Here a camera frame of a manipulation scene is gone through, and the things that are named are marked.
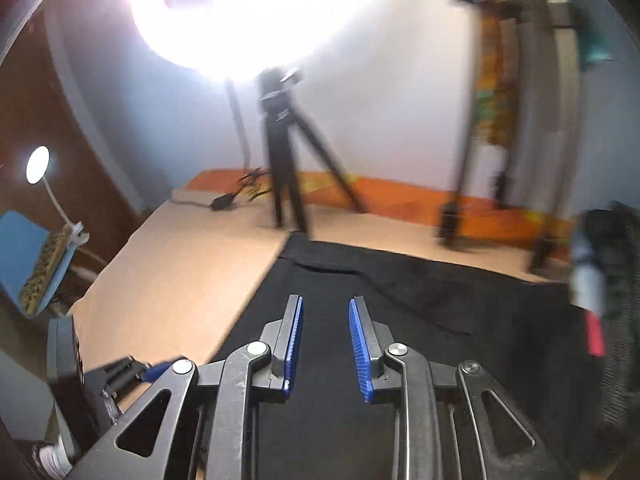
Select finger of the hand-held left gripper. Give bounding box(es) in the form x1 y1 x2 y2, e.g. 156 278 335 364
84 355 190 397

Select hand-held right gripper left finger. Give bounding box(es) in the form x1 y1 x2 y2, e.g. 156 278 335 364
75 294 304 480

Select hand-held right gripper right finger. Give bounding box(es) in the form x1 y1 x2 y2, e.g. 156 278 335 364
348 296 566 480

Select black pants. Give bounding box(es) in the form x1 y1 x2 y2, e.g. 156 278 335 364
210 232 608 480

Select leopard print cloth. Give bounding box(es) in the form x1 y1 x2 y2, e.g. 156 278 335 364
17 225 72 312

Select beige blanket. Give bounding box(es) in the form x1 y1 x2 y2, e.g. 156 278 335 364
72 187 571 411

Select white fluffy cloth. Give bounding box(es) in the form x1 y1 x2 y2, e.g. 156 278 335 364
32 440 77 479

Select blue board with wooden legs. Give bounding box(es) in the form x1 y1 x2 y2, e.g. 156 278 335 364
0 210 77 319

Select small black tripod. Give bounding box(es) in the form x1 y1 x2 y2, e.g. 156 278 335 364
255 66 368 236

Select white clip desk lamp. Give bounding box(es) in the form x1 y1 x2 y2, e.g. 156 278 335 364
25 146 109 281

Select white bottle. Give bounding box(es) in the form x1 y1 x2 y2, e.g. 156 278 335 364
570 230 609 319

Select brown wooden wardrobe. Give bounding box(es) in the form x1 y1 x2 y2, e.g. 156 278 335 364
0 10 147 242

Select pile of dark folded clothes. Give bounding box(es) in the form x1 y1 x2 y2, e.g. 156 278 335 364
570 200 640 426

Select colourful hanging cloth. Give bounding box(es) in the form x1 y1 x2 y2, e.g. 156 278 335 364
472 7 616 149

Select tall silver tripod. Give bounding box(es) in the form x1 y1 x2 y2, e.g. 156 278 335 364
435 0 587 272

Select black cable with switch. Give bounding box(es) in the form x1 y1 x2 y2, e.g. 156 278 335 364
172 77 275 214

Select bright ring light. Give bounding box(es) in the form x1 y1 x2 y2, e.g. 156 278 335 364
127 0 401 87

